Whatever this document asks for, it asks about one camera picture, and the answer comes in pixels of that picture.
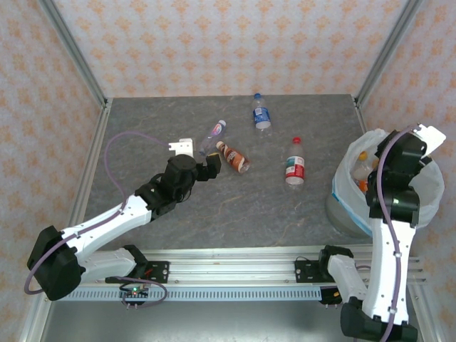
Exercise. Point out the clear blue-label water bottle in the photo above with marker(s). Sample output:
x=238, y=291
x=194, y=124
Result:
x=261, y=115

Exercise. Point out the clear red-cap bottle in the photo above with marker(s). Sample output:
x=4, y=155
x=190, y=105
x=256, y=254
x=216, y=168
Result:
x=295, y=167

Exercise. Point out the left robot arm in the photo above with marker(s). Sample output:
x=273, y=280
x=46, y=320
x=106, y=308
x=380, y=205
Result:
x=107, y=221

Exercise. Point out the brown chocolate drink bottle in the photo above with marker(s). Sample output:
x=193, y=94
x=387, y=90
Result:
x=235, y=159

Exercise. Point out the aluminium frame post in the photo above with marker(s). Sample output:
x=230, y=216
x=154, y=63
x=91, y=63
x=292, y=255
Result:
x=71, y=50
x=388, y=50

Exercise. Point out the small clear purple-cap bottle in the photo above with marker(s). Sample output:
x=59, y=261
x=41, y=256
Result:
x=213, y=135

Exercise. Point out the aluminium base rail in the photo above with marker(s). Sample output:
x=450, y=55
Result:
x=231, y=272

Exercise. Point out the translucent white bin bag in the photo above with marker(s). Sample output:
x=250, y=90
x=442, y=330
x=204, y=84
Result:
x=347, y=164

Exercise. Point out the aluminium table side rail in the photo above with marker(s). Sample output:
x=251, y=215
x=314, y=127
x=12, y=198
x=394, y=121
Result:
x=90, y=160
x=360, y=114

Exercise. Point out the grey round bin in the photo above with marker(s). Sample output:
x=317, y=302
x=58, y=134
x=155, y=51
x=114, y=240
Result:
x=343, y=221

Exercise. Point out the small circuit board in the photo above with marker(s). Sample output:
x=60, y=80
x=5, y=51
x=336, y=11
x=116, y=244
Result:
x=333, y=297
x=135, y=293

